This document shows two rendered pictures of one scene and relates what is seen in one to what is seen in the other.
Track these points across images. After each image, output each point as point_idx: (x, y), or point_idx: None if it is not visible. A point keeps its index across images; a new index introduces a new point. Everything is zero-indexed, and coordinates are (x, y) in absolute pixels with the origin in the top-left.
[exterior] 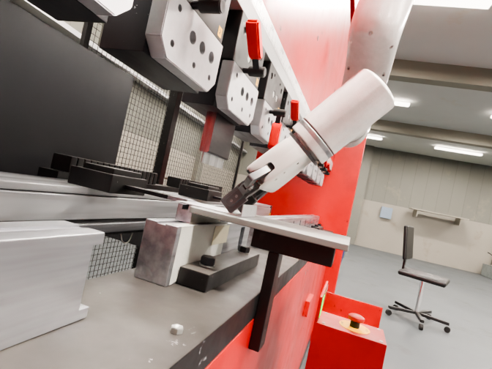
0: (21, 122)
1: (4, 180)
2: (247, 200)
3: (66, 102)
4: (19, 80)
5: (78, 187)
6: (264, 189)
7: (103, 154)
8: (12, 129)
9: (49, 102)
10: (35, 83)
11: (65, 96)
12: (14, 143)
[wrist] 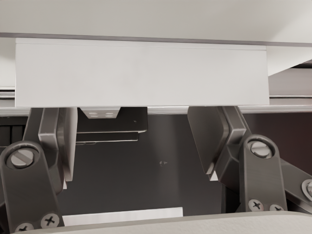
0: (114, 165)
1: (246, 106)
2: (69, 126)
3: (68, 203)
4: (127, 204)
5: (157, 107)
6: (301, 225)
7: None
8: (122, 156)
9: (89, 195)
10: (110, 208)
11: (71, 210)
12: (117, 142)
